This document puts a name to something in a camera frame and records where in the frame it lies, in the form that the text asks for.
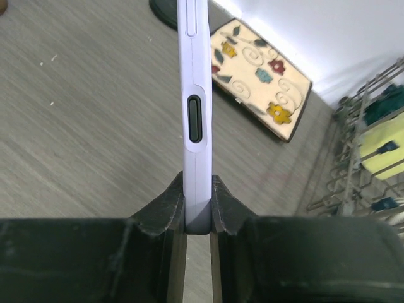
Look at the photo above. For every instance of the black phone stand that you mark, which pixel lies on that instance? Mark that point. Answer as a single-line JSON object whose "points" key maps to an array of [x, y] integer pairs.
{"points": [[165, 11]]}

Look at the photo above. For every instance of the metal dish rack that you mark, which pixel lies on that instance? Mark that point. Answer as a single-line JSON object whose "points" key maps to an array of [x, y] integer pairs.
{"points": [[366, 178]]}

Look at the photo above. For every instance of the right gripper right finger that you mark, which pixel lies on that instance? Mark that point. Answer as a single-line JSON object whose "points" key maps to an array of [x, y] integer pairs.
{"points": [[300, 259]]}

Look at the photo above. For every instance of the dark green mug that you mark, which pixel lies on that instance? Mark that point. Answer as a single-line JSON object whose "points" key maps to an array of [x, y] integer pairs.
{"points": [[389, 101]]}

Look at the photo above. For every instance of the floral square plate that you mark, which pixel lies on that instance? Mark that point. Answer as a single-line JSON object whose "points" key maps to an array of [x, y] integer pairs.
{"points": [[258, 76]]}

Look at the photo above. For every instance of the lavender case phone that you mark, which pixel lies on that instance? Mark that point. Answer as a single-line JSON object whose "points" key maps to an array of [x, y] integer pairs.
{"points": [[196, 100]]}

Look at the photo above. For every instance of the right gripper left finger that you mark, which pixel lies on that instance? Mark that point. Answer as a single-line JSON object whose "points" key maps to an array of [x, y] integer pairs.
{"points": [[136, 259]]}

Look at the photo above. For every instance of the yellow faceted cup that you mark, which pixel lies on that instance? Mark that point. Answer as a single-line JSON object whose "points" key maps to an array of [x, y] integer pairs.
{"points": [[381, 149]]}

